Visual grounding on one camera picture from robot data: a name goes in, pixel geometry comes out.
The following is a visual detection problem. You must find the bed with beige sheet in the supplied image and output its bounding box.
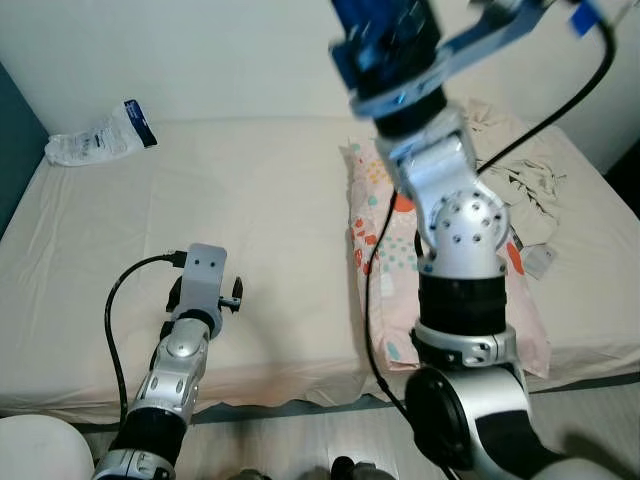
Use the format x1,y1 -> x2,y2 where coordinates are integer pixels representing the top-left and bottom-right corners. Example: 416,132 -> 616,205
0,115 -> 640,426

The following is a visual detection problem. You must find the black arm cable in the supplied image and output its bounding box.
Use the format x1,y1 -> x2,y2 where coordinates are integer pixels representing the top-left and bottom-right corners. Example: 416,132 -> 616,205
104,251 -> 189,426
362,15 -> 617,480

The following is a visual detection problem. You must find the pink pillow with orange spots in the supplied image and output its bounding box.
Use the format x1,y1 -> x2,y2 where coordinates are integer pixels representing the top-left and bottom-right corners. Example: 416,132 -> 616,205
343,140 -> 553,379

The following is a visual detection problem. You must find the small grey tag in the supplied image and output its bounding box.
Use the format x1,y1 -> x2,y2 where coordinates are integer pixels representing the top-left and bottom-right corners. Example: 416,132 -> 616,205
525,245 -> 558,279

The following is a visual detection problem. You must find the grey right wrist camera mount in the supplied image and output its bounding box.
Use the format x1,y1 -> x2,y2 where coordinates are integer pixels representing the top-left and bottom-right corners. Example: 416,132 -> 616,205
345,0 -> 551,121

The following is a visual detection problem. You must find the blue tape piece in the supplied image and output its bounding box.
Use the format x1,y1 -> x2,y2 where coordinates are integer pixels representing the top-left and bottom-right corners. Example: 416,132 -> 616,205
570,0 -> 601,36

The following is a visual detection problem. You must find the dark right robot leg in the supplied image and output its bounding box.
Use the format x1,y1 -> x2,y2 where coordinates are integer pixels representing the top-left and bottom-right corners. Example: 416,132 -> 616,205
330,455 -> 386,480

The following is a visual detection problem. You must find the crumpled beige cloth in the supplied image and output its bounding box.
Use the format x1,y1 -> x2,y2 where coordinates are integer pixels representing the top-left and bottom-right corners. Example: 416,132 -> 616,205
465,98 -> 566,246

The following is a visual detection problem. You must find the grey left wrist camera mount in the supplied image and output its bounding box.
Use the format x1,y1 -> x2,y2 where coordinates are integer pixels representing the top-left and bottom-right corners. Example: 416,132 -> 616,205
183,244 -> 231,316

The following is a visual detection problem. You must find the white robot torso shell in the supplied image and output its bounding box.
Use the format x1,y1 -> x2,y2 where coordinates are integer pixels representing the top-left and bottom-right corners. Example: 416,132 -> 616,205
0,415 -> 94,480

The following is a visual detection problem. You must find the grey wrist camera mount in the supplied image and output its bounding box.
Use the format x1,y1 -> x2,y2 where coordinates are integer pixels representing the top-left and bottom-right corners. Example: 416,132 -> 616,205
345,0 -> 551,121
183,244 -> 231,316

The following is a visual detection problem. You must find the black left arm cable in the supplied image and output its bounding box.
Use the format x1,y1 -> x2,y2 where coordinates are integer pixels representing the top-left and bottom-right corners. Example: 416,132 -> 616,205
104,251 -> 189,426

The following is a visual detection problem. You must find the clear plastic bag blue label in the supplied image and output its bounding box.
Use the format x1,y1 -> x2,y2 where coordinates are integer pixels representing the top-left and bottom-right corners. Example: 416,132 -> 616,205
44,99 -> 159,167

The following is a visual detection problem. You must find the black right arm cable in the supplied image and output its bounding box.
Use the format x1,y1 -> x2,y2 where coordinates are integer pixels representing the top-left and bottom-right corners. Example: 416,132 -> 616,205
362,15 -> 617,480

